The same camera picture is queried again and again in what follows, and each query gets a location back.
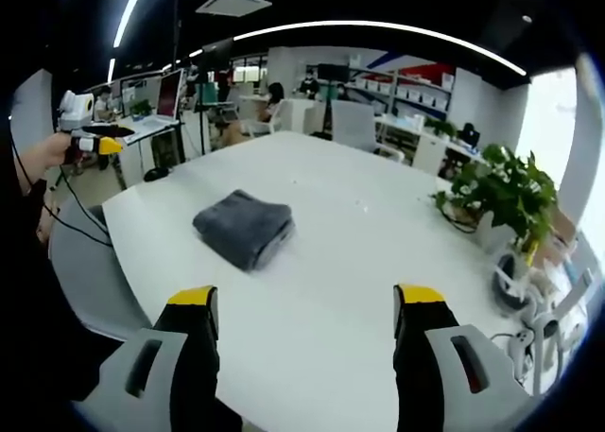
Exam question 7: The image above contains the long curved ceiling light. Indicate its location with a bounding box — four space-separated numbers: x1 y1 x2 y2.
233 20 528 78

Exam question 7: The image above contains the straight ceiling light strip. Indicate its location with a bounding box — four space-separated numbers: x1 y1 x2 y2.
112 0 151 49

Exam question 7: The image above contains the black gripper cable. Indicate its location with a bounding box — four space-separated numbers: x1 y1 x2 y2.
43 163 115 250

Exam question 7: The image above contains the grey chair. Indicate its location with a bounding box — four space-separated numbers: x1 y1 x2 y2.
48 197 153 342

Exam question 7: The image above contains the black monitor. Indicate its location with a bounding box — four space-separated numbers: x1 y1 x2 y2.
317 63 352 82

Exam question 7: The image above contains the white framed computer monitor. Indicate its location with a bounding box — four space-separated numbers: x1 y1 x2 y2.
156 68 185 122

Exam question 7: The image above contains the person's left hand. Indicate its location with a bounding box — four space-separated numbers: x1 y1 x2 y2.
26 131 77 174

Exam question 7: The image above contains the white hand controller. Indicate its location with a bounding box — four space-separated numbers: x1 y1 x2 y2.
506 329 536 372

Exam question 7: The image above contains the large green leafy plant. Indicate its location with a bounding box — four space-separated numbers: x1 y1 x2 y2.
431 143 560 266

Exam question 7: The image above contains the white office desk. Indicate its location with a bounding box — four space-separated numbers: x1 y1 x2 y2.
112 116 186 191

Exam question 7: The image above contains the person's dark clothing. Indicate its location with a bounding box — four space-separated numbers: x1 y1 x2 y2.
0 181 125 407

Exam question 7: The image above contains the green plant on side desk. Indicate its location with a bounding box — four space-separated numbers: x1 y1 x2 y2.
423 116 458 141

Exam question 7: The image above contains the white office chair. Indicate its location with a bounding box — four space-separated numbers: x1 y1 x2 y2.
330 99 406 164
239 97 290 139

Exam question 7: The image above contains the white plant pot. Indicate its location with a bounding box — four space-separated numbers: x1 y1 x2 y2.
474 208 517 255

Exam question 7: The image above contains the grey towel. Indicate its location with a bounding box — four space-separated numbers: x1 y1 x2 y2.
192 188 297 273

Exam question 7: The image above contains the storage shelf with white boxes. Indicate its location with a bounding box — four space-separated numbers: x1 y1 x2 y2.
348 61 456 121

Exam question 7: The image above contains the white headset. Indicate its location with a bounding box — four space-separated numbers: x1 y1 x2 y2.
490 251 537 311

